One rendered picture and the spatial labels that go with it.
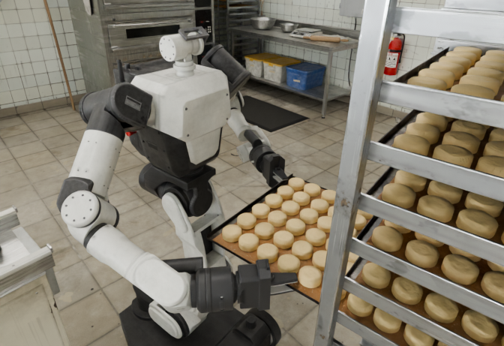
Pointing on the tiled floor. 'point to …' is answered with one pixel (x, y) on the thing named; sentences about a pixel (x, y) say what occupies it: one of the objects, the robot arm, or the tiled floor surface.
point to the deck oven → (135, 14)
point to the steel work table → (328, 92)
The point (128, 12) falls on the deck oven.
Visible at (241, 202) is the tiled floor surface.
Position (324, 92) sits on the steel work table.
